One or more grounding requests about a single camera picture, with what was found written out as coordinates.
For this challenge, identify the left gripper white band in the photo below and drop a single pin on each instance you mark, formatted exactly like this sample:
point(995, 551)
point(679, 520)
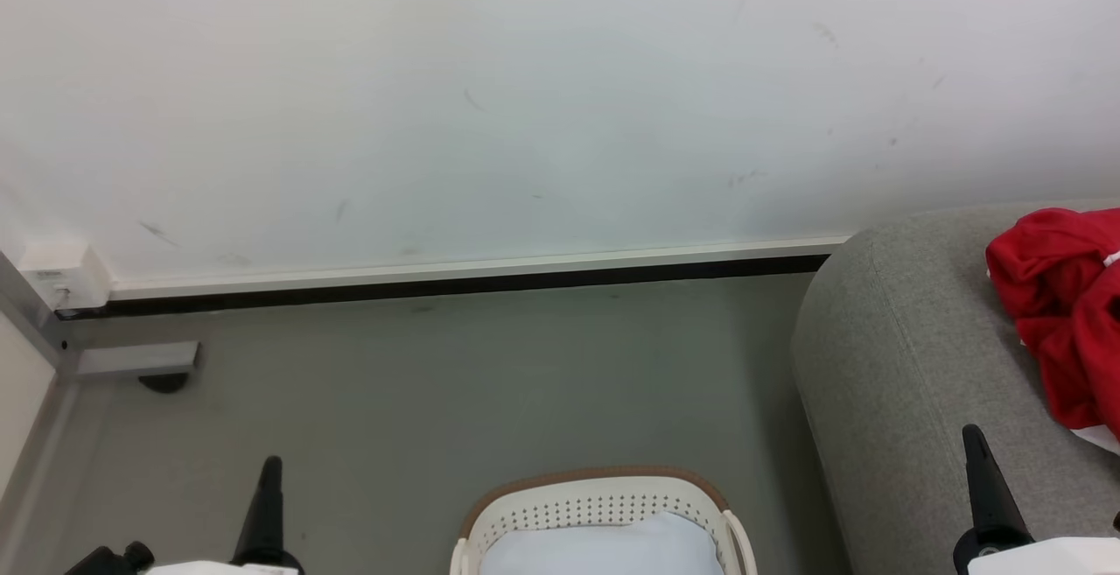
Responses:
point(219, 569)

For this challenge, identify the white black baseboard strip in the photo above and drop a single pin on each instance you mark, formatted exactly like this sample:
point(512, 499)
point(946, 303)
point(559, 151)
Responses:
point(437, 276)

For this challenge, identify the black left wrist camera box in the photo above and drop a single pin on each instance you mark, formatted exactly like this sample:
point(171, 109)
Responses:
point(109, 562)

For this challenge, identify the grey fabric sofa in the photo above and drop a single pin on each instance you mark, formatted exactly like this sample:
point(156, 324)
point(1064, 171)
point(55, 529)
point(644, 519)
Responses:
point(901, 365)

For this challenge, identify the white perforated laundry basket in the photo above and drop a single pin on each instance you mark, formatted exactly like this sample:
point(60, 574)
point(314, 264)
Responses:
point(595, 496)

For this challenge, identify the black round foot pad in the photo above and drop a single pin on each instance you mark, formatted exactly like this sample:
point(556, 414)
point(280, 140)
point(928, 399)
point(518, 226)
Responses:
point(164, 382)

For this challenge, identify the grey metal partition foot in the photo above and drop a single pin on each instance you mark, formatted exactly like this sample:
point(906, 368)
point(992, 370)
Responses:
point(136, 359)

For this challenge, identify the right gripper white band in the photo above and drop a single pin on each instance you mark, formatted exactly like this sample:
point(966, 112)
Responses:
point(1059, 559)

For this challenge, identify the red white sports garment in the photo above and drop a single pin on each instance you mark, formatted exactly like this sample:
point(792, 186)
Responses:
point(1063, 321)

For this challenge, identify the white wall junction box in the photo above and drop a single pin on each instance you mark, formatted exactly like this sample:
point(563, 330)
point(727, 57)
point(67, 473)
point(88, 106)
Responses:
point(61, 276)

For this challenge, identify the pale blue cloth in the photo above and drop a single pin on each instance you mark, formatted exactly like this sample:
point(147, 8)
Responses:
point(604, 549)

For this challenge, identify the grey framed partition panel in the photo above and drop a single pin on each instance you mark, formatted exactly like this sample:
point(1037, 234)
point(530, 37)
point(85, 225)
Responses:
point(22, 409)

